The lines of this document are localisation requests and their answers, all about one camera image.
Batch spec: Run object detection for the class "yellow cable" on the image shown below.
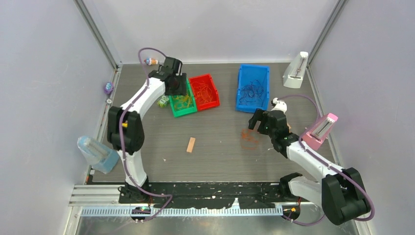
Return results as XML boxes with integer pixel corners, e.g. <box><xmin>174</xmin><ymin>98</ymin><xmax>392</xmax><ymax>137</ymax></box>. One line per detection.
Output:
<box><xmin>172</xmin><ymin>94</ymin><xmax>194</xmax><ymax>111</ymax></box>

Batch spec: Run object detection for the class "small wooden block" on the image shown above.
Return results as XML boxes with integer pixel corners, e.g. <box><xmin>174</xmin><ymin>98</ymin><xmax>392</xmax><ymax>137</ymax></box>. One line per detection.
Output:
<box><xmin>186</xmin><ymin>137</ymin><xmax>196</xmax><ymax>153</ymax></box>

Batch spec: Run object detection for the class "pink metronome box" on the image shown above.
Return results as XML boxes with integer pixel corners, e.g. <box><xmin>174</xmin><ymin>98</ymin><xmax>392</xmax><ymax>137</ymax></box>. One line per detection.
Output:
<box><xmin>302</xmin><ymin>113</ymin><xmax>338</xmax><ymax>150</ymax></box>

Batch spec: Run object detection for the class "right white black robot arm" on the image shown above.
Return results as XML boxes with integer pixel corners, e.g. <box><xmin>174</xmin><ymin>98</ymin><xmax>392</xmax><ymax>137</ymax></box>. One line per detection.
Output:
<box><xmin>248</xmin><ymin>109</ymin><xmax>375</xmax><ymax>225</ymax></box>

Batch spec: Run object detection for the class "white metronome box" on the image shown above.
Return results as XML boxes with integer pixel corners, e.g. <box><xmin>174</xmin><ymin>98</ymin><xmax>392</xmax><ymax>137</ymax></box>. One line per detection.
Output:
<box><xmin>283</xmin><ymin>51</ymin><xmax>309</xmax><ymax>89</ymax></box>

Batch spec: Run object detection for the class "blue plastic bin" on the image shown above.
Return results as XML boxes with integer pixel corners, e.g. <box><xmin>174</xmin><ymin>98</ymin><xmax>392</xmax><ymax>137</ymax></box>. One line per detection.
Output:
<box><xmin>235</xmin><ymin>64</ymin><xmax>270</xmax><ymax>113</ymax></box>

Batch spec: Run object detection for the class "green plastic bin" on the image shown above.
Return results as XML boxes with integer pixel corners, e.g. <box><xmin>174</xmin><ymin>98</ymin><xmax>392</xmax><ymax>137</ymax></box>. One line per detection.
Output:
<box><xmin>169</xmin><ymin>91</ymin><xmax>197</xmax><ymax>118</ymax></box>

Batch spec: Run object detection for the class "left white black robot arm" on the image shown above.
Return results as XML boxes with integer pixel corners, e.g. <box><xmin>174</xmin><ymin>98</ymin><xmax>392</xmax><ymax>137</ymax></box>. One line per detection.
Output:
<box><xmin>107</xmin><ymin>57</ymin><xmax>187</xmax><ymax>203</ymax></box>

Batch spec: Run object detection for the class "clear plastic bottle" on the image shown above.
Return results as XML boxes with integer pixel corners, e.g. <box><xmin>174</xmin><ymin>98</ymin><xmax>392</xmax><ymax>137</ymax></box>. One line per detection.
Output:
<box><xmin>77</xmin><ymin>136</ymin><xmax>120</xmax><ymax>174</ymax></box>

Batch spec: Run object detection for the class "red plastic bin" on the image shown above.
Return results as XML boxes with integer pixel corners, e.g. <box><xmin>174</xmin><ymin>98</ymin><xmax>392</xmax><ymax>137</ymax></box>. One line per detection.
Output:
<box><xmin>189</xmin><ymin>73</ymin><xmax>220</xmax><ymax>112</ymax></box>

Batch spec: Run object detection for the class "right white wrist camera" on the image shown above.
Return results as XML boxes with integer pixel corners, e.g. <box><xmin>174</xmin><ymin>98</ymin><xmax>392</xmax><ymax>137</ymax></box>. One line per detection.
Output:
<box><xmin>271</xmin><ymin>97</ymin><xmax>288</xmax><ymax>113</ymax></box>

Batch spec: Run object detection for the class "purple round toy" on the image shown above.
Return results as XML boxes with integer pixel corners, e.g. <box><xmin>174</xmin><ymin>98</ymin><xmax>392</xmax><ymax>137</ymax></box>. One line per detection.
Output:
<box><xmin>104</xmin><ymin>82</ymin><xmax>114</xmax><ymax>95</ymax></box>

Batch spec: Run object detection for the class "small figurine toy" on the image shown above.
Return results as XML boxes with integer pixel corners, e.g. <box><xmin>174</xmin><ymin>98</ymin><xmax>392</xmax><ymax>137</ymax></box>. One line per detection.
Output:
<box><xmin>144</xmin><ymin>58</ymin><xmax>159</xmax><ymax>66</ymax></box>

